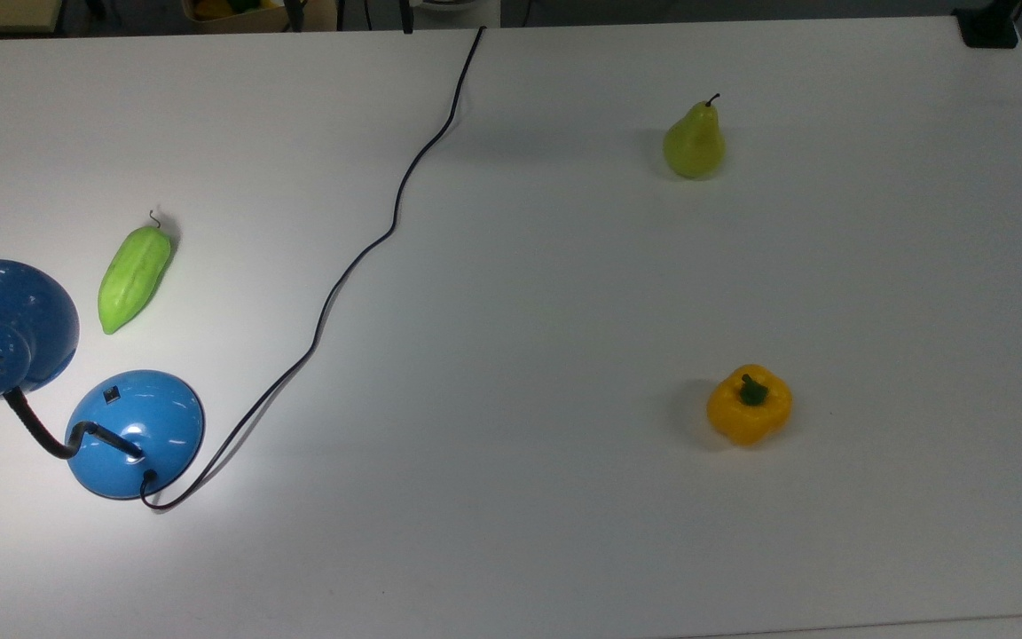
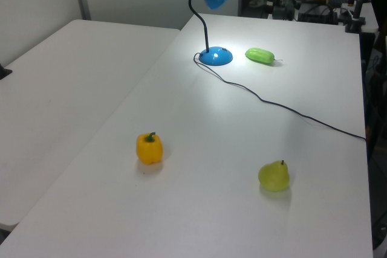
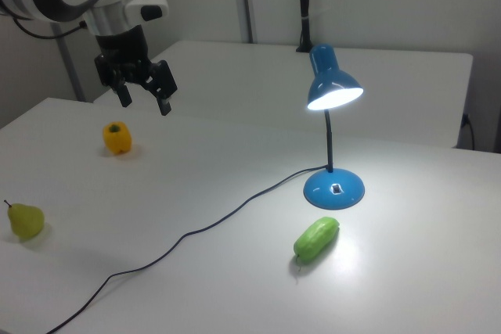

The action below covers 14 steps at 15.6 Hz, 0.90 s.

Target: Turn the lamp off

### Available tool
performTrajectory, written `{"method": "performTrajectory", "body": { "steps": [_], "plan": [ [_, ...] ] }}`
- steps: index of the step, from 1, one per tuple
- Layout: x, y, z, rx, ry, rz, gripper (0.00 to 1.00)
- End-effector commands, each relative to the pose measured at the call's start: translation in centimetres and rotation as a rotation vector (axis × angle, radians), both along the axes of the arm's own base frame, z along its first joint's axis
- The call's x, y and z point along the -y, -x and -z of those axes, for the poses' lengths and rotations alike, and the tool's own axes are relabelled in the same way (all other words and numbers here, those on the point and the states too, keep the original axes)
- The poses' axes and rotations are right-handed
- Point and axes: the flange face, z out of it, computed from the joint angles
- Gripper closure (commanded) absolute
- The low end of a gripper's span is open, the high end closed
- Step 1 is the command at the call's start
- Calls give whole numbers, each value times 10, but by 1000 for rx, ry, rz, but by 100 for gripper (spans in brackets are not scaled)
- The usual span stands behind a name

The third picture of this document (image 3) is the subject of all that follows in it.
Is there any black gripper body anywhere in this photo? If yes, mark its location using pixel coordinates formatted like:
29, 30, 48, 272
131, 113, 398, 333
93, 24, 158, 88

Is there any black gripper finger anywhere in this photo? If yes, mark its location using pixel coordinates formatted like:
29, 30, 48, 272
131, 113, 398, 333
142, 59, 179, 117
112, 74, 132, 109

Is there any blue desk lamp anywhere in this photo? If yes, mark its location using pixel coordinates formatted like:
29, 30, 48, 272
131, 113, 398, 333
303, 43, 367, 211

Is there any yellow bell pepper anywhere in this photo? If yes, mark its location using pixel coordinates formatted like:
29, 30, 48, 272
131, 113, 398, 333
102, 121, 133, 156

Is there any green pear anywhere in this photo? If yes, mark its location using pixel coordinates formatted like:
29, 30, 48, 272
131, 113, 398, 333
3, 199, 45, 239

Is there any light green gourd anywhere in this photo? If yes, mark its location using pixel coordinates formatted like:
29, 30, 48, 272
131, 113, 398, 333
293, 215, 341, 273

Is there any grey metal post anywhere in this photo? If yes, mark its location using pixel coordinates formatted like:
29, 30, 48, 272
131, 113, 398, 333
51, 23, 85, 102

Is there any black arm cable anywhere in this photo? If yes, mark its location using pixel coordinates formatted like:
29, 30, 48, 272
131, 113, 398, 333
13, 16, 88, 40

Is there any black camera stand pole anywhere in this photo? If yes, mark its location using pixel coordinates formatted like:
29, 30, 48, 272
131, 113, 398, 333
295, 0, 315, 53

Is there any black lamp power cord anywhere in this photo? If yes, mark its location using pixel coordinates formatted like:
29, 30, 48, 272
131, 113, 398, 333
46, 165, 329, 334

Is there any black wall plug cable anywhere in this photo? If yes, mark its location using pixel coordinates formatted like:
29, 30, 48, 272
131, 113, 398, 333
461, 113, 477, 151

